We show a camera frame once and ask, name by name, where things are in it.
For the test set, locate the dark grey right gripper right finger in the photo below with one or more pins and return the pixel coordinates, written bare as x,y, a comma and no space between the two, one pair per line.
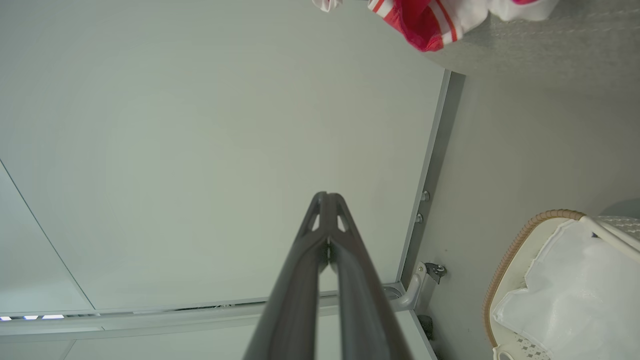
362,310

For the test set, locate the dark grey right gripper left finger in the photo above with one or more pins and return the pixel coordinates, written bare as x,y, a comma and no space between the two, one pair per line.
295,300

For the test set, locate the red basketball jersey black letters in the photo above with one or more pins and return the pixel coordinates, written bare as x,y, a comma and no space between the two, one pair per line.
420,25

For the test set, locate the white garment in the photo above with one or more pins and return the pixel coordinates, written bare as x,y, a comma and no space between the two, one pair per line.
500,9

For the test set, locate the white laundry basket woven rim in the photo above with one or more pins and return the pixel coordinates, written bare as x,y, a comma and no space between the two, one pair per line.
515,260

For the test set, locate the grey partition stand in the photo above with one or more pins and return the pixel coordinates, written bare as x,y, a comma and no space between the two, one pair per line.
412,292

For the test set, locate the grey fabric sofa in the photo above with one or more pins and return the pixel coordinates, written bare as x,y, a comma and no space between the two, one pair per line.
550,50

